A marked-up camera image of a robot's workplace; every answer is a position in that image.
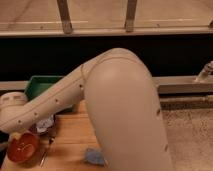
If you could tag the white towel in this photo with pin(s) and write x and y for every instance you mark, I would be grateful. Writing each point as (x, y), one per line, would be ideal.
(44, 124)

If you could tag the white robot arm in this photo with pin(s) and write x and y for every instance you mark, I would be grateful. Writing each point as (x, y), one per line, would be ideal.
(122, 103)

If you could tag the green plastic tray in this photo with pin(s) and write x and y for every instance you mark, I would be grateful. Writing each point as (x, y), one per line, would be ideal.
(40, 83)

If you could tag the blue sponge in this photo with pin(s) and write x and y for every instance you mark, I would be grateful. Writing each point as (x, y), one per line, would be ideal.
(94, 157)

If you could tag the metal spoon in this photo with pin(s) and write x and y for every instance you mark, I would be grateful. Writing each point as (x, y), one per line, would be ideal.
(51, 140)

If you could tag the purple bowl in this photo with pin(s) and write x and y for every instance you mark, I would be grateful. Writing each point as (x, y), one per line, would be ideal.
(33, 130)

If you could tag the orange bowl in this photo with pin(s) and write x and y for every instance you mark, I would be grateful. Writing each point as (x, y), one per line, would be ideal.
(22, 147)

